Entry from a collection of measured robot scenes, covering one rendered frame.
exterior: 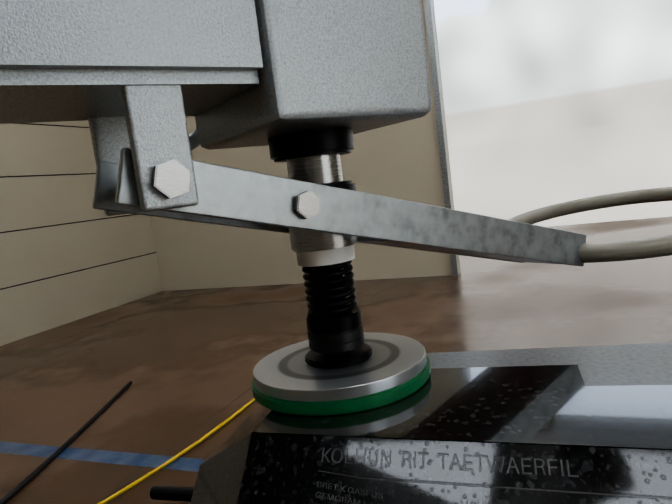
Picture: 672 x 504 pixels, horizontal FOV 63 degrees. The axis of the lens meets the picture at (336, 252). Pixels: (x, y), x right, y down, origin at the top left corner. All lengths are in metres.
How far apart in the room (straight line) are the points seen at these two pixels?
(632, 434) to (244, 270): 6.15
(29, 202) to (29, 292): 0.86
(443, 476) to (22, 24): 0.49
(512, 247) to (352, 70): 0.36
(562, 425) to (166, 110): 0.45
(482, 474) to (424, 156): 5.20
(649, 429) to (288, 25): 0.48
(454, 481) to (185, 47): 0.43
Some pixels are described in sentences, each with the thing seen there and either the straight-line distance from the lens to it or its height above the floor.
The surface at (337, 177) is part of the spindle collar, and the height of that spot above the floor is 1.05.
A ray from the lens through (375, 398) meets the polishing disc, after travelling 0.60.
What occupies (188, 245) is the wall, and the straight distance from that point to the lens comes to 6.94.
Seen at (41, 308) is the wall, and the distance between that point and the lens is 6.08.
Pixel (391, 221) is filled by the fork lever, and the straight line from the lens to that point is 0.65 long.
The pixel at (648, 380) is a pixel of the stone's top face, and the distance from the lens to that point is 0.66.
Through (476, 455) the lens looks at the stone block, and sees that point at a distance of 0.53.
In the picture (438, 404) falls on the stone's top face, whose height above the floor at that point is 0.81.
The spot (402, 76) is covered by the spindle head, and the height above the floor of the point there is 1.15.
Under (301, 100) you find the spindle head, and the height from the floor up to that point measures 1.13.
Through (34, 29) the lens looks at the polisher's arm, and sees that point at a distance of 0.49.
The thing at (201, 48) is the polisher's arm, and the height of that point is 1.17.
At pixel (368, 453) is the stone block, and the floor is 0.79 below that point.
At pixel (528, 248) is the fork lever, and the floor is 0.92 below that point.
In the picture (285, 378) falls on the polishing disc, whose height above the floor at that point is 0.83.
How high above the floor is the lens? 1.04
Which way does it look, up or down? 7 degrees down
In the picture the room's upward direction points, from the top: 7 degrees counter-clockwise
